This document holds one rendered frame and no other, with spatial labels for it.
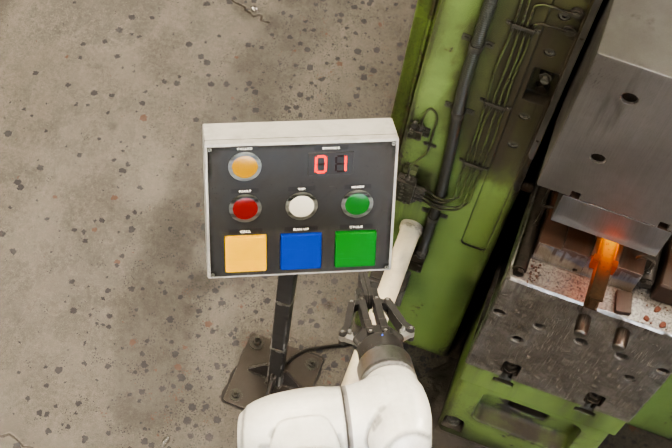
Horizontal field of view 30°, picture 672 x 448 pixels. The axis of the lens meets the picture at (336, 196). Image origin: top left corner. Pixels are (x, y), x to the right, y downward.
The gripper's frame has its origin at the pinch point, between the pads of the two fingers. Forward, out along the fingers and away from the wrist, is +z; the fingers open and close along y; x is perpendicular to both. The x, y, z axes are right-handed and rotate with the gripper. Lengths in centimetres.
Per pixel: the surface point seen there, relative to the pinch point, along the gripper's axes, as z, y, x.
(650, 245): 3, 52, 5
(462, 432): 56, 36, -85
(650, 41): -11, 39, 51
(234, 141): 14.0, -21.7, 22.7
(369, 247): 12.4, 2.5, 0.7
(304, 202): 12.8, -9.5, 10.6
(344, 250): 12.4, -2.1, 0.3
